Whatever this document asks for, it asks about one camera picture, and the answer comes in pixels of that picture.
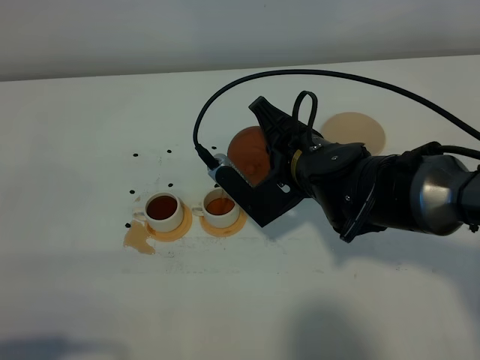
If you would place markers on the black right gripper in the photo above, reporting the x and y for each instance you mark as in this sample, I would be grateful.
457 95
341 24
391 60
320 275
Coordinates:
303 165

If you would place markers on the brown clay teapot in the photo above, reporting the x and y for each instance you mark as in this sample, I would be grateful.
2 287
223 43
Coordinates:
247 151

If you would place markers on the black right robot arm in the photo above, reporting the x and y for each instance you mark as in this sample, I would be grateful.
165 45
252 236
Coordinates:
426 190

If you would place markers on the beige round teapot coaster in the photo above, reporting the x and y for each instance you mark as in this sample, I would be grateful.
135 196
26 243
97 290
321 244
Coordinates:
355 127

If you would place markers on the spilled tea puddle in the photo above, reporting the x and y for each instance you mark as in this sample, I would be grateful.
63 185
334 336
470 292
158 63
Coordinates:
137 237

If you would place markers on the white right teacup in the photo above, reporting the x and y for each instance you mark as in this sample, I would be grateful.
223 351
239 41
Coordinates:
217 209

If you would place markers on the white teacup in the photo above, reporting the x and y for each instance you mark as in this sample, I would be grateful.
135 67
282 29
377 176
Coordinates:
217 209
163 212

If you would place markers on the orange right cup coaster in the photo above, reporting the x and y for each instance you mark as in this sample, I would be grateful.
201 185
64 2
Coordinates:
224 232

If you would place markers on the orange cup coaster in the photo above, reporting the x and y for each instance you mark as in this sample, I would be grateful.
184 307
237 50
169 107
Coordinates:
224 232
178 232

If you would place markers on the orange left cup coaster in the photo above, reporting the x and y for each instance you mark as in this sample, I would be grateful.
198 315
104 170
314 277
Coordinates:
178 232

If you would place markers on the white left teacup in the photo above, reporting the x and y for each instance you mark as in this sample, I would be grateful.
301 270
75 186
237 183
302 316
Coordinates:
163 212

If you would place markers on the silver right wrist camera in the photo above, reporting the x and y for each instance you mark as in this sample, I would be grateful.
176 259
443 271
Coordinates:
225 163

